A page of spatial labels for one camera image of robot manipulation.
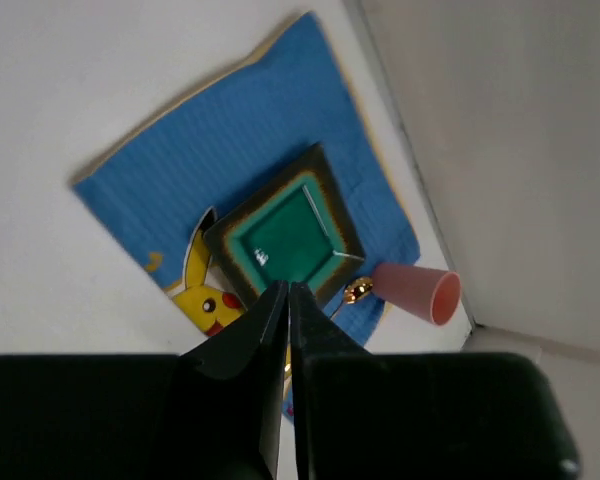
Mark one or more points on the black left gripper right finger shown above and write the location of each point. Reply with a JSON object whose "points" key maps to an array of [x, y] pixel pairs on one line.
{"points": [[359, 415]]}

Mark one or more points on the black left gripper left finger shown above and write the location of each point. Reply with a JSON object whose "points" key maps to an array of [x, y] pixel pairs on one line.
{"points": [[210, 413]]}

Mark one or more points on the gold spoon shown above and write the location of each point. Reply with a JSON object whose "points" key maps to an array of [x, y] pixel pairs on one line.
{"points": [[357, 290]]}

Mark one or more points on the pink plastic cup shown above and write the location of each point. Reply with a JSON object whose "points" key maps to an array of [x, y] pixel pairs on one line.
{"points": [[433, 295]]}

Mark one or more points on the green square ceramic plate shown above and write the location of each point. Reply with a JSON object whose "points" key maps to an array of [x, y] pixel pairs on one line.
{"points": [[296, 228]]}

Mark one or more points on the blue Pikachu placemat cloth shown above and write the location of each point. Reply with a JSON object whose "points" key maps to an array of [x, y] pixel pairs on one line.
{"points": [[201, 157]]}

